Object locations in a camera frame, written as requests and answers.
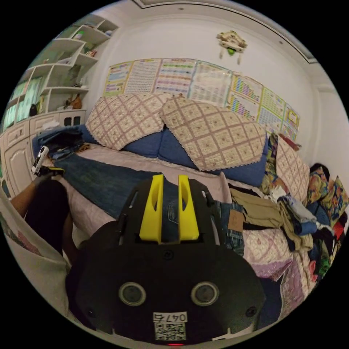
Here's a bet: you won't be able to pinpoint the colourful wall chart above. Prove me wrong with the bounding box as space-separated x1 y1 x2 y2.
225 73 264 122
256 87 287 135
124 59 162 95
104 61 134 97
187 61 233 107
153 57 197 96
280 104 301 142

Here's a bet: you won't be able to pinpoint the bed with pale quilt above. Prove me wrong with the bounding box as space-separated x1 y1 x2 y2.
49 141 322 326

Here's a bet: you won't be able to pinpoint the person's body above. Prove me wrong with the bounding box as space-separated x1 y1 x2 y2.
0 178 81 324

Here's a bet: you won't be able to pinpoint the person's left forearm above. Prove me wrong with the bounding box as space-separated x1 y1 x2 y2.
10 181 41 217

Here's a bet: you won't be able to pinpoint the white shelf cupboard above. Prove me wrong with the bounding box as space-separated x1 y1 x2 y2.
0 13 120 198

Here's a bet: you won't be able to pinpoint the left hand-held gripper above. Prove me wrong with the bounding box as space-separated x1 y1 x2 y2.
35 165 65 178

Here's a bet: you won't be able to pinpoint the wooden wall ornament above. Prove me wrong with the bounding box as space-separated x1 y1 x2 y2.
216 30 248 65

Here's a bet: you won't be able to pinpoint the person's left hand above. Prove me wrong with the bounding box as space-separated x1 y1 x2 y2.
32 174 55 189

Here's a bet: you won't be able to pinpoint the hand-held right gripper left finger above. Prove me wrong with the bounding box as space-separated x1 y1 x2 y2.
139 174 165 244

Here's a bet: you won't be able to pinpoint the blue cushion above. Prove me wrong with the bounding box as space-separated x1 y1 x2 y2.
81 124 164 159
159 128 269 187

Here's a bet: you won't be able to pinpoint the blue jeans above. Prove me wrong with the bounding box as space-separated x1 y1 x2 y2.
53 156 245 257

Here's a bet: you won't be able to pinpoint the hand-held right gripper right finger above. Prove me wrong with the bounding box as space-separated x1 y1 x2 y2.
178 174 200 243

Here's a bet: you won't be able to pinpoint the checked pillow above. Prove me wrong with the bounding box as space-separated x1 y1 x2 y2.
85 92 175 151
159 97 268 172
274 133 311 204

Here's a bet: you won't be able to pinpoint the floral cushion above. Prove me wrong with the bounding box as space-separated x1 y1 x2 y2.
306 163 331 208
259 133 281 196
320 176 349 220

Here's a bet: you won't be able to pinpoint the pile of blue clothes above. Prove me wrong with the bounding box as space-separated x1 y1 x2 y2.
32 125 92 161

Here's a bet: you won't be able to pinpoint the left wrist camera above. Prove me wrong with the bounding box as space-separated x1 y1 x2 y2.
31 146 49 174

